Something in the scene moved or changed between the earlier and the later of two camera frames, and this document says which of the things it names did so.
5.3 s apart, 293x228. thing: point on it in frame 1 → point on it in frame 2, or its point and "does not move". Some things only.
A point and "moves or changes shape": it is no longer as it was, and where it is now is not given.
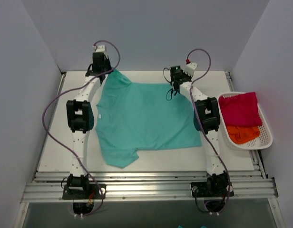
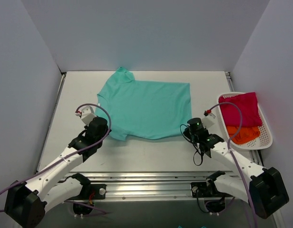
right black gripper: (174, 83) → (188, 132)
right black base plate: (211, 189) does not move
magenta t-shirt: (241, 110) does not move
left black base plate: (83, 191) does not move
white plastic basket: (264, 139) does not move
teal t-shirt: (130, 118) moves or changes shape
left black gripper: (103, 71) → (102, 129)
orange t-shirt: (243, 134) does not move
